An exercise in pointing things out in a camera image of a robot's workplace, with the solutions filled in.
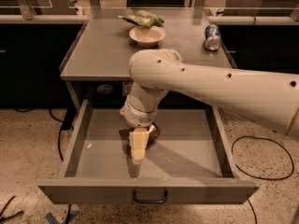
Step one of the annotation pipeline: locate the green chip bag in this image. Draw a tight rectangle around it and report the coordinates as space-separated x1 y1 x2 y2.
119 10 164 27

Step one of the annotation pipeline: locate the black floor cable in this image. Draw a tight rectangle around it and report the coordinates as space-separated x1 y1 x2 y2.
13 106 75 162
231 135 295 224

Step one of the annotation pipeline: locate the black drawer handle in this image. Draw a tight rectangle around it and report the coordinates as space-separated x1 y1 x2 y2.
133 190 168 204

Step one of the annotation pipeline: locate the crushed orange can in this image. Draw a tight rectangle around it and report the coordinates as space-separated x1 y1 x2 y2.
148 124 160 144

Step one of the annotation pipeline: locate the blue soda can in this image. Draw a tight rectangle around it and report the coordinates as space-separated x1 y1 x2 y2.
204 24 221 51

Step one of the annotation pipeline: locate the blue floor tape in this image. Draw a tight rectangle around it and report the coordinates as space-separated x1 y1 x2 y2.
45 211 79 224

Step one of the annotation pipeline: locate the black cable bottom left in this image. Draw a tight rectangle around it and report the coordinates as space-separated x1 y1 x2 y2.
0 195 24 224

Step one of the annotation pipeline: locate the white bowl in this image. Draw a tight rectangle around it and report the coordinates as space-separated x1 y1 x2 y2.
129 26 166 48

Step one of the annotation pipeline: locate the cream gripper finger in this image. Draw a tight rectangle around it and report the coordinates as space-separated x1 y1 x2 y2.
129 128 149 165

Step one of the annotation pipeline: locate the black floor cable left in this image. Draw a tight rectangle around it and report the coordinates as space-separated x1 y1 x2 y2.
13 106 75 162

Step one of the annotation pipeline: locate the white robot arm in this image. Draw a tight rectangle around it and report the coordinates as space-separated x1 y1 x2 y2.
121 49 299 164

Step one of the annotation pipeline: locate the white sticker label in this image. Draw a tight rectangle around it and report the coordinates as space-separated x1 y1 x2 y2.
122 82 133 96

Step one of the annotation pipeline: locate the grey counter cabinet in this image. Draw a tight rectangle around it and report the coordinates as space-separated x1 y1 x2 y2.
61 8 231 109

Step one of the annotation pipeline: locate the grey open top drawer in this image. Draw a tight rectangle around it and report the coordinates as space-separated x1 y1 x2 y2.
38 102 258 204

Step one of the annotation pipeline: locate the black floor cable right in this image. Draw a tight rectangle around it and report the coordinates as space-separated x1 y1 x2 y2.
231 135 295 224

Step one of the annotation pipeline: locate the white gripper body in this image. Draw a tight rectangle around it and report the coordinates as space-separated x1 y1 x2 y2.
120 101 157 128

